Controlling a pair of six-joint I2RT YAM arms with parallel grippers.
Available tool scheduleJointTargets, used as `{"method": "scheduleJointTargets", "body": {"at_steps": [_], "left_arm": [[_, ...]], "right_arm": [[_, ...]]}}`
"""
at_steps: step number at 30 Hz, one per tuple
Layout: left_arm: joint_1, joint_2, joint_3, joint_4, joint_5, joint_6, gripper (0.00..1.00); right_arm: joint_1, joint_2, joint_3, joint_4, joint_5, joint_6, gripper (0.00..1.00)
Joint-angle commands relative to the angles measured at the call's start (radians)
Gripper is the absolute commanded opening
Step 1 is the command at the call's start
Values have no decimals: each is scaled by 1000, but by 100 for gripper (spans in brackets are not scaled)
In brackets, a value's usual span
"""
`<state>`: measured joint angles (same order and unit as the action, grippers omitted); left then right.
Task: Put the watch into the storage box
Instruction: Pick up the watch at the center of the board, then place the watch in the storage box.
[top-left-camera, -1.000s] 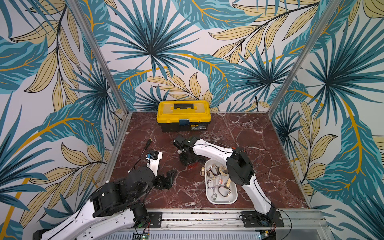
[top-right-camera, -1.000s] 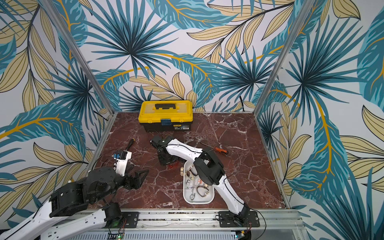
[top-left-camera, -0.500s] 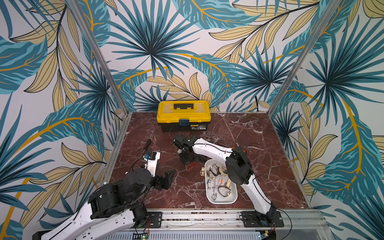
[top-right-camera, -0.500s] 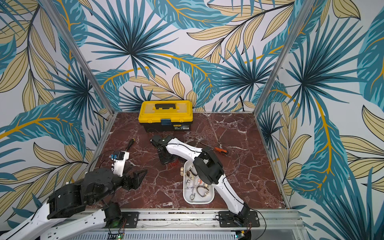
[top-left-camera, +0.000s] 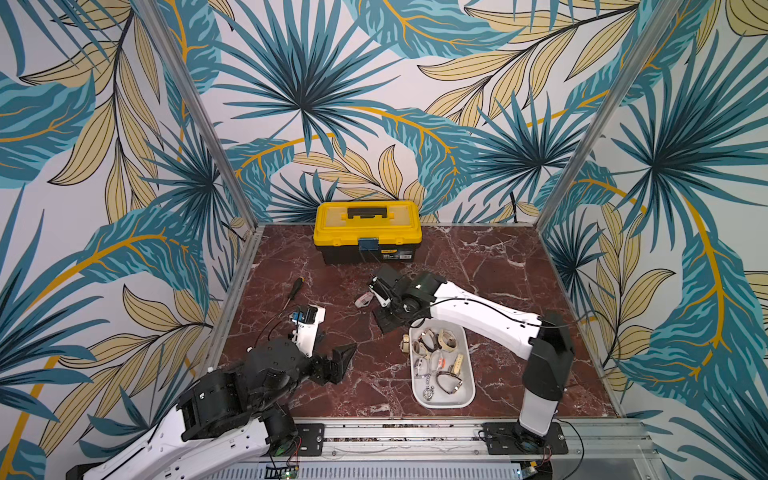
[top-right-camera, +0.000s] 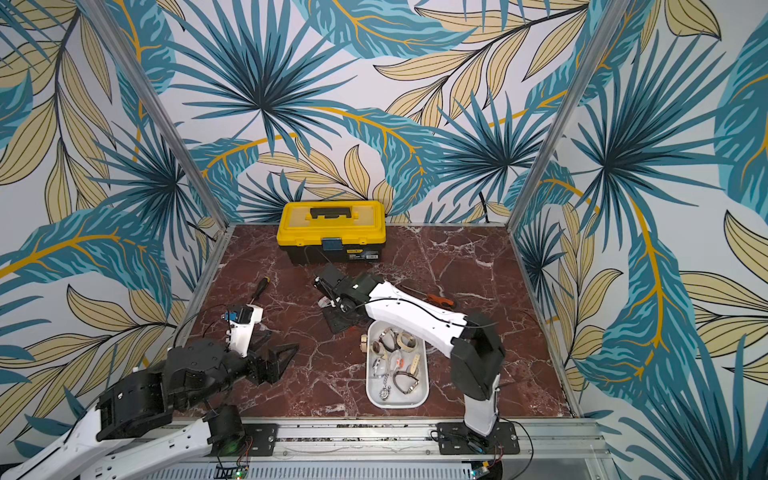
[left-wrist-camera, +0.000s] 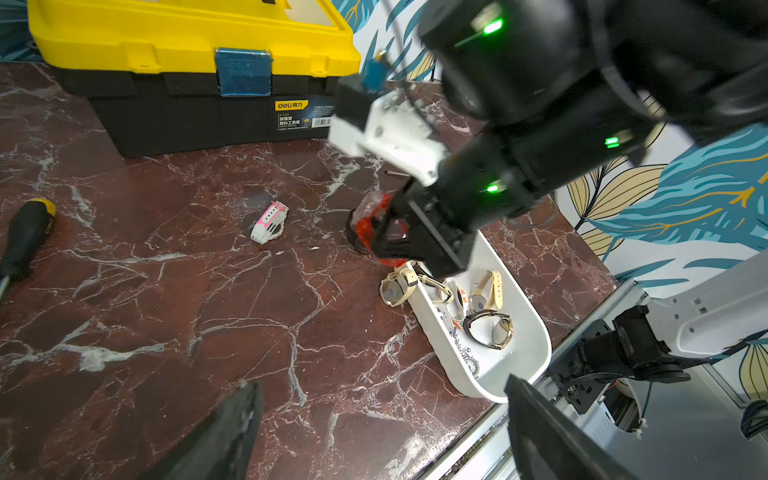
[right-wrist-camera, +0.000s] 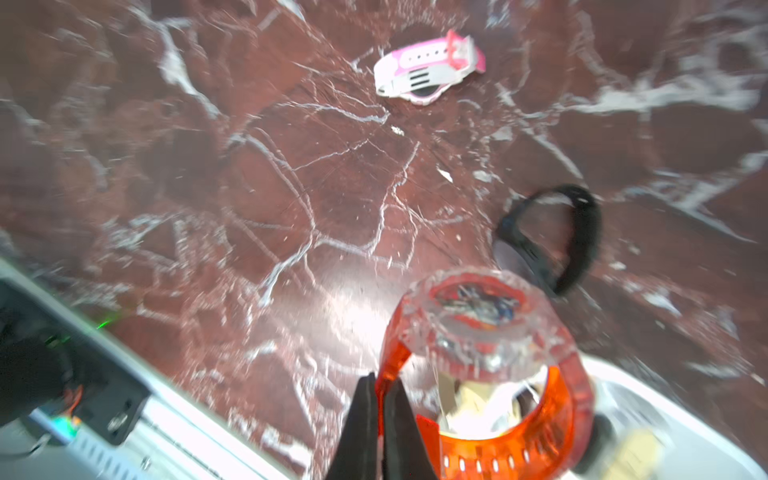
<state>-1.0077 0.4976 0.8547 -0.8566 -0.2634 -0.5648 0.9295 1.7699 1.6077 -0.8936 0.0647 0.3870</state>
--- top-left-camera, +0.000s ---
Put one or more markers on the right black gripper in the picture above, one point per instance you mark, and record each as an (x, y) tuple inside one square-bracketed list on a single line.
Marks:
[(389, 294)]

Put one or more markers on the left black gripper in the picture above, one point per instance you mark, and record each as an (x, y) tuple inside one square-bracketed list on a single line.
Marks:
[(324, 375)]

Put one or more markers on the pink beige strap watch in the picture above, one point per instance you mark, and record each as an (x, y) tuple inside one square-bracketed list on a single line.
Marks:
[(364, 300)]

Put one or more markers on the small beige watch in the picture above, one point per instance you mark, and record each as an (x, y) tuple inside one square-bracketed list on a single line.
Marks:
[(405, 344)]

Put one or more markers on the brown strap teal watch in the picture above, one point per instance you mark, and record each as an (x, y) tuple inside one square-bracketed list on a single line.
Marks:
[(429, 340)]

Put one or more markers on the clear strap purple watch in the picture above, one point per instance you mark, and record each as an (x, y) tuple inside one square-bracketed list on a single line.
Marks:
[(421, 367)]

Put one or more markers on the silver pendant chain watch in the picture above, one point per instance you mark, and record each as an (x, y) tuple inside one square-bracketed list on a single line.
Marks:
[(429, 388)]

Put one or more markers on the dark strap rose gold watch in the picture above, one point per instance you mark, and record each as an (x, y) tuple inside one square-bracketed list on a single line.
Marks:
[(449, 382)]

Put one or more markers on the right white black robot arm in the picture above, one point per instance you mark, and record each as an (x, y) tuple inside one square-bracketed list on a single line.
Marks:
[(544, 342)]

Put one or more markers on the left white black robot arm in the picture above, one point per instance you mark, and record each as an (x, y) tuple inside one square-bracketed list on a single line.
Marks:
[(229, 415)]

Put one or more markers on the white plastic storage tray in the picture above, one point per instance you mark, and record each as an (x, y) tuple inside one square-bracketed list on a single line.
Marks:
[(460, 364)]

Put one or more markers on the yellow black toolbox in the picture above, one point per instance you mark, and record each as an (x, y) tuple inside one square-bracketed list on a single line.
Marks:
[(367, 231)]

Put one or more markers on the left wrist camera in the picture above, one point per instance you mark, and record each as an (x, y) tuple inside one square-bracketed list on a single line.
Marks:
[(307, 320)]

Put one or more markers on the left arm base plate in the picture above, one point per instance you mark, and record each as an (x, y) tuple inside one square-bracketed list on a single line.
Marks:
[(306, 439)]

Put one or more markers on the black handled screwdriver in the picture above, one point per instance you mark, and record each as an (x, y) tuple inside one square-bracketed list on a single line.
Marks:
[(295, 289)]

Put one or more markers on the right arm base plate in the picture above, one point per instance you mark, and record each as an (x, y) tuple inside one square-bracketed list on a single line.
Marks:
[(510, 438)]

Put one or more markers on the right aluminium corner post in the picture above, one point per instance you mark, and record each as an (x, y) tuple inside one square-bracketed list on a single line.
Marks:
[(647, 41)]

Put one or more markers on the aluminium corner post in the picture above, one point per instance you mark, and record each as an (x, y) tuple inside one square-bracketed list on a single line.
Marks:
[(160, 33), (647, 41)]

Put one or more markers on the left aluminium corner post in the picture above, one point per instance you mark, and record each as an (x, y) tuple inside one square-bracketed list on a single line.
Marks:
[(160, 33)]

